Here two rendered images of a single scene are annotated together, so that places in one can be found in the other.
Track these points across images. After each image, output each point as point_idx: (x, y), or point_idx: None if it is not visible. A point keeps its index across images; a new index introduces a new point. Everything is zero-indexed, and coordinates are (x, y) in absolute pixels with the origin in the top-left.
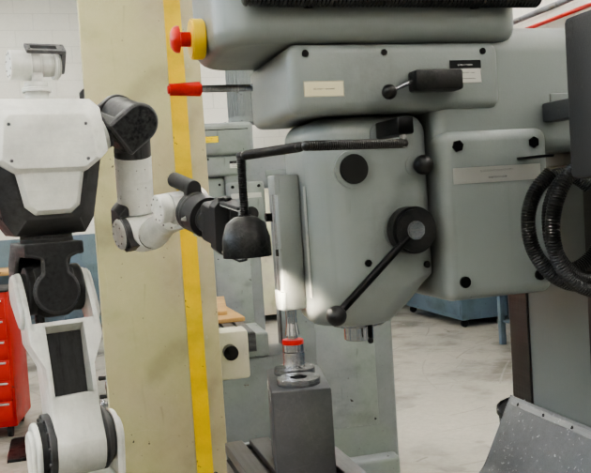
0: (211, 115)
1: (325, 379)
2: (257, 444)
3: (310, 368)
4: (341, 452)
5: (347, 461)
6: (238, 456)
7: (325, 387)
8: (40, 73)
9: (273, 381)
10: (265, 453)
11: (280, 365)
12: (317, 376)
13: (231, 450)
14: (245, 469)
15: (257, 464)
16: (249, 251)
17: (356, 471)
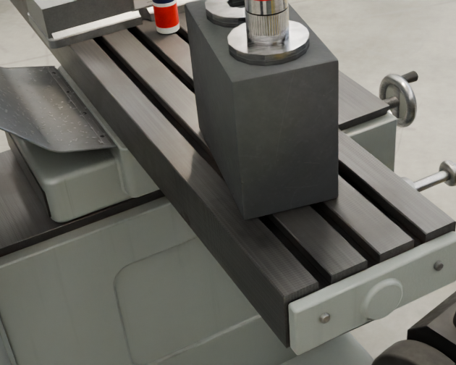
0: None
1: (199, 26)
2: (381, 219)
3: (233, 30)
4: (204, 198)
5: (190, 173)
6: (389, 174)
7: (194, 2)
8: None
9: (292, 14)
10: (344, 187)
11: (302, 40)
12: (208, 3)
13: (421, 195)
14: (351, 139)
15: (340, 155)
16: None
17: (173, 148)
